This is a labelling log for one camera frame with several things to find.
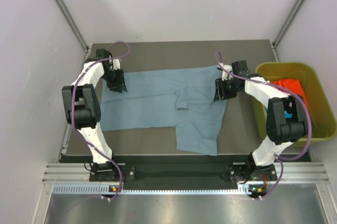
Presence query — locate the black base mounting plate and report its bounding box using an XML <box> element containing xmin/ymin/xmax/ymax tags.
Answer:
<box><xmin>88</xmin><ymin>155</ymin><xmax>277</xmax><ymax>190</ymax></box>

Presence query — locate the aluminium frame rail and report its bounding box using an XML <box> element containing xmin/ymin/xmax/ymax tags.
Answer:
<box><xmin>42</xmin><ymin>162</ymin><xmax>330</xmax><ymax>184</ymax></box>

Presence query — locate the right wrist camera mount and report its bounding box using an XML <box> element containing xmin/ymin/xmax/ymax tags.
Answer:
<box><xmin>219</xmin><ymin>63</ymin><xmax>233</xmax><ymax>81</ymax></box>

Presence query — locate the aluminium corner post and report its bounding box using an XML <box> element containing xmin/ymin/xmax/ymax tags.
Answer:
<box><xmin>272</xmin><ymin>0</ymin><xmax>305</xmax><ymax>52</ymax></box>
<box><xmin>54</xmin><ymin>0</ymin><xmax>89</xmax><ymax>52</ymax></box>

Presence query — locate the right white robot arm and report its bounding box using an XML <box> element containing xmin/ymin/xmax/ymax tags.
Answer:
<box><xmin>214</xmin><ymin>60</ymin><xmax>312</xmax><ymax>180</ymax></box>

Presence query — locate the right aluminium corner post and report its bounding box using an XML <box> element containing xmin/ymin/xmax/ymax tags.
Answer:
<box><xmin>272</xmin><ymin>0</ymin><xmax>305</xmax><ymax>52</ymax></box>

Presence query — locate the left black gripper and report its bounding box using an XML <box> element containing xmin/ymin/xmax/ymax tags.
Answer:
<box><xmin>101</xmin><ymin>67</ymin><xmax>127</xmax><ymax>93</ymax></box>

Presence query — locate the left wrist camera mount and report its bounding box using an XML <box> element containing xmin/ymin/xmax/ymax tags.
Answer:
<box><xmin>110</xmin><ymin>59</ymin><xmax>121</xmax><ymax>70</ymax></box>

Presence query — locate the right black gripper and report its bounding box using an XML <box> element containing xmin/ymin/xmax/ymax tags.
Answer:
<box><xmin>213</xmin><ymin>77</ymin><xmax>240</xmax><ymax>101</ymax></box>

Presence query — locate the bright blue t shirt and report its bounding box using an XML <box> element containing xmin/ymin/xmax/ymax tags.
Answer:
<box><xmin>284</xmin><ymin>112</ymin><xmax>292</xmax><ymax>119</ymax></box>

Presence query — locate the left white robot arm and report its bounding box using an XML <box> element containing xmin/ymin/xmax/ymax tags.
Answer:
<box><xmin>62</xmin><ymin>49</ymin><xmax>127</xmax><ymax>180</ymax></box>

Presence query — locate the olive green plastic bin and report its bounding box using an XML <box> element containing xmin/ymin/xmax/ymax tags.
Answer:
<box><xmin>256</xmin><ymin>62</ymin><xmax>336</xmax><ymax>145</ymax></box>

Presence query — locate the left aluminium corner post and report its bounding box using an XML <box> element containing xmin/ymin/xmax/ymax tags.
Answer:
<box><xmin>54</xmin><ymin>0</ymin><xmax>89</xmax><ymax>52</ymax></box>

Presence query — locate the orange t shirt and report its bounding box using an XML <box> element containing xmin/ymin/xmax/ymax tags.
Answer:
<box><xmin>272</xmin><ymin>78</ymin><xmax>308</xmax><ymax>108</ymax></box>

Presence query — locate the slotted grey cable duct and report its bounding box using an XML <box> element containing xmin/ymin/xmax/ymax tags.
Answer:
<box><xmin>53</xmin><ymin>184</ymin><xmax>264</xmax><ymax>195</ymax></box>

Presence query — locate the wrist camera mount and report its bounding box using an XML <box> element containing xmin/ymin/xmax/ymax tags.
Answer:
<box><xmin>110</xmin><ymin>59</ymin><xmax>121</xmax><ymax>70</ymax></box>
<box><xmin>219</xmin><ymin>63</ymin><xmax>233</xmax><ymax>81</ymax></box>

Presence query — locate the light blue t shirt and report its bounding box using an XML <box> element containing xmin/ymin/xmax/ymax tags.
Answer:
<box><xmin>100</xmin><ymin>66</ymin><xmax>226</xmax><ymax>156</ymax></box>

